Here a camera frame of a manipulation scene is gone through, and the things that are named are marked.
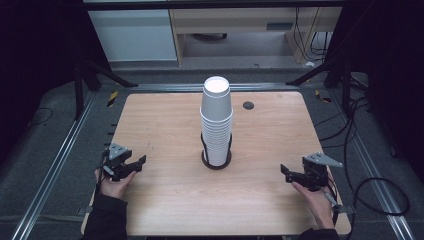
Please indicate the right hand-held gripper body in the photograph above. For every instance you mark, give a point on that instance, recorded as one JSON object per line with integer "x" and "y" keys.
{"x": 315, "y": 173}

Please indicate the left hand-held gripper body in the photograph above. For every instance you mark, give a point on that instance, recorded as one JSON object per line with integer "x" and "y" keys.
{"x": 116, "y": 153}

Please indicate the stack of white cups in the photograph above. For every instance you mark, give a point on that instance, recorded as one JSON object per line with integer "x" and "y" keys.
{"x": 216, "y": 140}

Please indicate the person's left hand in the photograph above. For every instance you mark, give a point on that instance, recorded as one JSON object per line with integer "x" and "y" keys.
{"x": 113, "y": 188}

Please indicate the person's right hand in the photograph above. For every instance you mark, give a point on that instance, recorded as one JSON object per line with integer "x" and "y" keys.
{"x": 318, "y": 206}

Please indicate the grey tape piece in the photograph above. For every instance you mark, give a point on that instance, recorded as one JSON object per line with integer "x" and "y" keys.
{"x": 83, "y": 211}
{"x": 348, "y": 210}

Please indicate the yellow black floor tape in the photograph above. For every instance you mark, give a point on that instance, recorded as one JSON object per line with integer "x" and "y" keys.
{"x": 322, "y": 96}
{"x": 112, "y": 98}

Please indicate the black metal stand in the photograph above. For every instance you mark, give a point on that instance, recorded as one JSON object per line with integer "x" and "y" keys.
{"x": 79, "y": 90}
{"x": 346, "y": 86}

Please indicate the black round table grommet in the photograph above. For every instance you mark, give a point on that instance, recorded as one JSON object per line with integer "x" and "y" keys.
{"x": 248, "y": 105}

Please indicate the small white crumpled object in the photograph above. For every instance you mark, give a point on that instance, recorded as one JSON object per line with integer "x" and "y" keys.
{"x": 310, "y": 63}

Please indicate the white cabinet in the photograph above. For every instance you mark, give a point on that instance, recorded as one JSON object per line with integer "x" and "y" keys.
{"x": 133, "y": 35}

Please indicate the light wooden desk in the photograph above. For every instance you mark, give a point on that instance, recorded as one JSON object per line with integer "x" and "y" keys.
{"x": 233, "y": 20}

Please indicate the silver metal floor rail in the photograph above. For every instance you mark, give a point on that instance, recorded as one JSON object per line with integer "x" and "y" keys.
{"x": 373, "y": 173}
{"x": 53, "y": 166}
{"x": 166, "y": 87}

